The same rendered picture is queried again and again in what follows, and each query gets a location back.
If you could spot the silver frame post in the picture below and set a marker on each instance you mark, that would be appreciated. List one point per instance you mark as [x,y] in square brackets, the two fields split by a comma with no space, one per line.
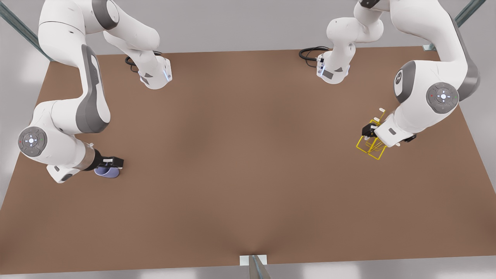
[461,19]
[255,266]
[19,27]

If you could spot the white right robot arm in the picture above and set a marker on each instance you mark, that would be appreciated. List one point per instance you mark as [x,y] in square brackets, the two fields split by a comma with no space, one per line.
[93,97]

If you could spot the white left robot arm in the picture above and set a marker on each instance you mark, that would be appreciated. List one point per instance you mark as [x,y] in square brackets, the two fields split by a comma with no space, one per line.
[422,97]

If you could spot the lavender cup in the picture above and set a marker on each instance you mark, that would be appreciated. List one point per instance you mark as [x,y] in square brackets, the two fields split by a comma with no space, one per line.
[107,172]

